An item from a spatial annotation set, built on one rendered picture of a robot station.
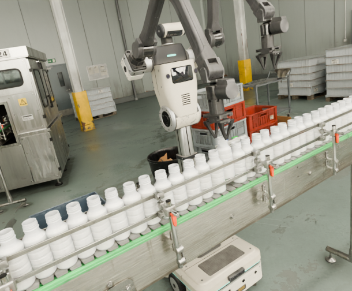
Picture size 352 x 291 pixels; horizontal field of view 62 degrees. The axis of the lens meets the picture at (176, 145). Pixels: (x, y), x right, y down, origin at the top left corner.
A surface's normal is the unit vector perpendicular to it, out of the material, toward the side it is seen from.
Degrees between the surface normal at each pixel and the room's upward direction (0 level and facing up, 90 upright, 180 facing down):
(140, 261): 90
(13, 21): 90
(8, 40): 90
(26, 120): 90
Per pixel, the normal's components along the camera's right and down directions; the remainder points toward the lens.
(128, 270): 0.54, 0.15
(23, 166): 0.26, 0.23
